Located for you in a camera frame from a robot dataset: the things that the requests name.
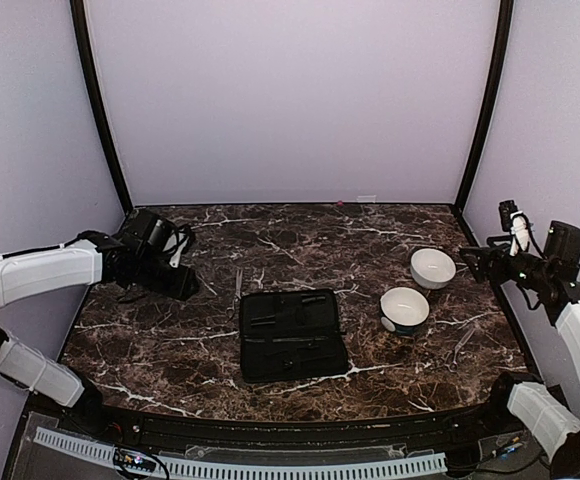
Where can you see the black front rail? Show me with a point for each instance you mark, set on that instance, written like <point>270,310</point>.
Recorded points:
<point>461,434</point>

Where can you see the silver scissors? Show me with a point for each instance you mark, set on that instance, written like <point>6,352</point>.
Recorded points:
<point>233,307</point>
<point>451,358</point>

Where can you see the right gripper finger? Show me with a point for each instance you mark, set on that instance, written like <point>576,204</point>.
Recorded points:
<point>477,260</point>
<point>497,241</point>

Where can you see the black frame post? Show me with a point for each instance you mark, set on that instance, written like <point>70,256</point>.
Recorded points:
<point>89,71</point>
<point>493,79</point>

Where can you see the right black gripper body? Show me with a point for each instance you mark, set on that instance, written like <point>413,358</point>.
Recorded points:
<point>540,270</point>

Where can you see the black hair clip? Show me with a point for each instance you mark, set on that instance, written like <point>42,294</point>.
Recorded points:
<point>305,300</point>
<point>285,362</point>

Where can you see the plain white bowl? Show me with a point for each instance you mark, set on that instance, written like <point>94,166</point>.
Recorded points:
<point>431,268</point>

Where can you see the white slotted cable duct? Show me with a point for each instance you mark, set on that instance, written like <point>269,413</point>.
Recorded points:
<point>214,463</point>

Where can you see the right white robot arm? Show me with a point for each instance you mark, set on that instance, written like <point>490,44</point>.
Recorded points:
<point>526,398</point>

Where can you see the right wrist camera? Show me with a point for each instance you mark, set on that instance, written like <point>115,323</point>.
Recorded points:
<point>563,243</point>

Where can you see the black zippered tool case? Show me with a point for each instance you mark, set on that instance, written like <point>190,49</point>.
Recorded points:
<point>272,322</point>

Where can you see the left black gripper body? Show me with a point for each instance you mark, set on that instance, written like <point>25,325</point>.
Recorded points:
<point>149,276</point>

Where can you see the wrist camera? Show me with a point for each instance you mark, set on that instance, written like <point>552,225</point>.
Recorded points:
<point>563,243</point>
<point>147,230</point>

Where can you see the white and teal bowl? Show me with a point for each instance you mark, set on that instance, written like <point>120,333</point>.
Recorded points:
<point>403,311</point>

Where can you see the left black frame post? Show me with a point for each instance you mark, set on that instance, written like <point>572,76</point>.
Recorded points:
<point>89,71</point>

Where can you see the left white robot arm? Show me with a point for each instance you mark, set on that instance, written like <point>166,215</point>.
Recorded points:
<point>87,260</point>

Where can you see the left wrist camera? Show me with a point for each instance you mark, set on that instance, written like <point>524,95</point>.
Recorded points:
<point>147,230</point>

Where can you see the right black frame post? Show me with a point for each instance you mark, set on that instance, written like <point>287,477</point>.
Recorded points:
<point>493,79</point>

